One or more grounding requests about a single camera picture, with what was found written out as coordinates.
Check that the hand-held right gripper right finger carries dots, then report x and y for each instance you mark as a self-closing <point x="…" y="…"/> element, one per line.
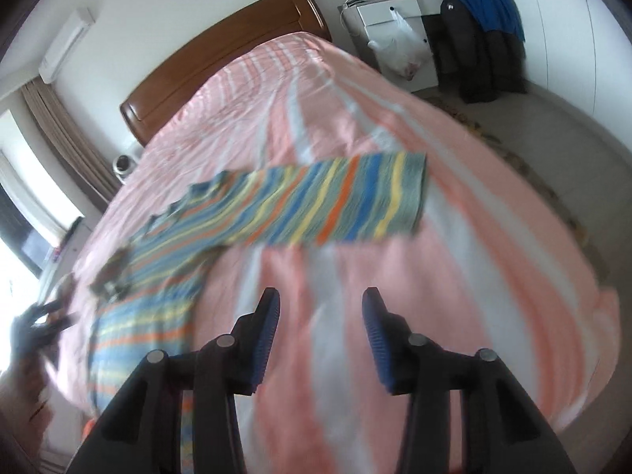
<point x="377" y="343"/>

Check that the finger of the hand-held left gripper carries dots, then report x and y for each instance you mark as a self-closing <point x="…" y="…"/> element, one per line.
<point x="57" y="326"/>

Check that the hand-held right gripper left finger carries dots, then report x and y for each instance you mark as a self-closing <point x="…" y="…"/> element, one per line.
<point x="262" y="340"/>

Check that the striped towel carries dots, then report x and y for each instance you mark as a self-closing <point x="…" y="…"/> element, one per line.
<point x="321" y="197"/>

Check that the white side table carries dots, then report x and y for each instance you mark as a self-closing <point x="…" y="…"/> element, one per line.
<point x="69" y="247"/>

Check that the pink striped bed sheet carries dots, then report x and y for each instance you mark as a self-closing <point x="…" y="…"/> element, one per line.
<point x="444" y="266"/>

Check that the person's orange clothing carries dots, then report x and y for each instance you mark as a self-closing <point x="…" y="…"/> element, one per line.
<point x="90" y="428"/>

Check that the beige curtain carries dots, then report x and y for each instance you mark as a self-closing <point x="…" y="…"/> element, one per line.
<point x="69" y="138"/>

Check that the white air conditioner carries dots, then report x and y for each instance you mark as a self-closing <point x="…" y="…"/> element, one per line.
<point x="66" y="44"/>

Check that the wooden bed headboard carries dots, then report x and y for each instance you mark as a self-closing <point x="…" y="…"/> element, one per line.
<point x="217" y="54"/>

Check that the dark jacket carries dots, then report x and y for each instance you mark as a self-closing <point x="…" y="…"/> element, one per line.
<point x="474" y="64"/>

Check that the white plastic bag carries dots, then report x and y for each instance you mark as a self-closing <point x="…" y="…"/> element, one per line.
<point x="402" y="47"/>

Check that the white drawer cabinet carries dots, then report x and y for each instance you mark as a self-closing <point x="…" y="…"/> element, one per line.
<point x="380" y="15"/>

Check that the blue cloth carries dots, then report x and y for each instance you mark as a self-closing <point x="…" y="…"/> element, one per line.
<point x="486" y="2"/>

